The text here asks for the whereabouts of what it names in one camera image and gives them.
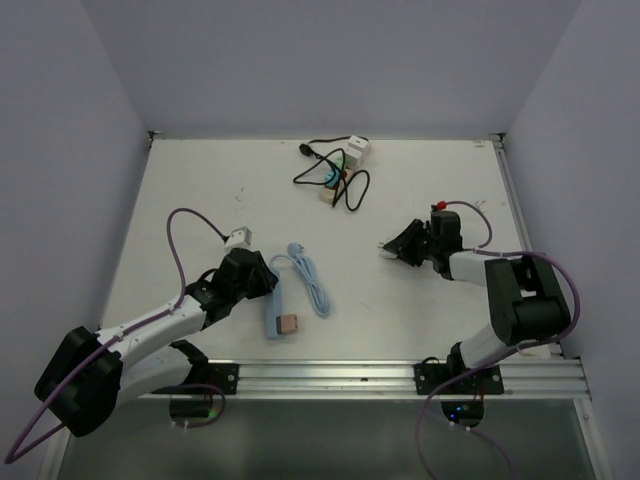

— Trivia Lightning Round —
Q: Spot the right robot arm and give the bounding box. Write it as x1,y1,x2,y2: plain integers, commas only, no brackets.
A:
380,204,579,393

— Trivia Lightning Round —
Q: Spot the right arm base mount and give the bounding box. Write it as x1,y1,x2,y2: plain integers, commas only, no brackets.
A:
413,357,505,396

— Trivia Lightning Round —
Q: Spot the pink USB charger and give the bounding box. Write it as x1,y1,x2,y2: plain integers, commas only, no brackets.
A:
276,314,299,335

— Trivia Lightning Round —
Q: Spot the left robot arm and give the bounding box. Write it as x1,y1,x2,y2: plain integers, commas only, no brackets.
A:
34,248,279,437

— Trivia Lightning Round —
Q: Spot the white multi-port adapter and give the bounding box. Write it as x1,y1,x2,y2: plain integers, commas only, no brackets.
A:
377,242,397,259

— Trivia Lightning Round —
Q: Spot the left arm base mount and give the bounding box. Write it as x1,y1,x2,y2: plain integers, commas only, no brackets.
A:
152,363,240,396

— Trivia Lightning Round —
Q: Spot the white charger near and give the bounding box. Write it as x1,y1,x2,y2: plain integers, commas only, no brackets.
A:
344,147,364,170

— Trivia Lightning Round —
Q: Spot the light blue power strip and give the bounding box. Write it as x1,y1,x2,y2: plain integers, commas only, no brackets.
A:
265,267,286,340

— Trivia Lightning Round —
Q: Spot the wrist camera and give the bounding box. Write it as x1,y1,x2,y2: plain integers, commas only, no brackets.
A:
224,226,253,252
431,201,447,213

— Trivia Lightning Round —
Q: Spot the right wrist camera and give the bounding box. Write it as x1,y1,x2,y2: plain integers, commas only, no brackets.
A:
431,201,447,213

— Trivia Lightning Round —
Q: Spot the teal plug adapter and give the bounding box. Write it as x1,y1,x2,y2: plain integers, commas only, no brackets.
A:
324,170,340,188

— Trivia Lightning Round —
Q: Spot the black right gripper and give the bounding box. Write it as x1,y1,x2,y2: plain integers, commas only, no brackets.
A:
383,219,439,267

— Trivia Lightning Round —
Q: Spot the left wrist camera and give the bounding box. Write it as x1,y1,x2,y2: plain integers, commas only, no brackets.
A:
224,226,253,252

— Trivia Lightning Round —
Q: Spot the aluminium table edge rail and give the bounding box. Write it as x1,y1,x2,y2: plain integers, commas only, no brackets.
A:
40,357,608,479

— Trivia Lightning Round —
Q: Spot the beige power strip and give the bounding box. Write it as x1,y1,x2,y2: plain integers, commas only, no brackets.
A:
319,137,370,212

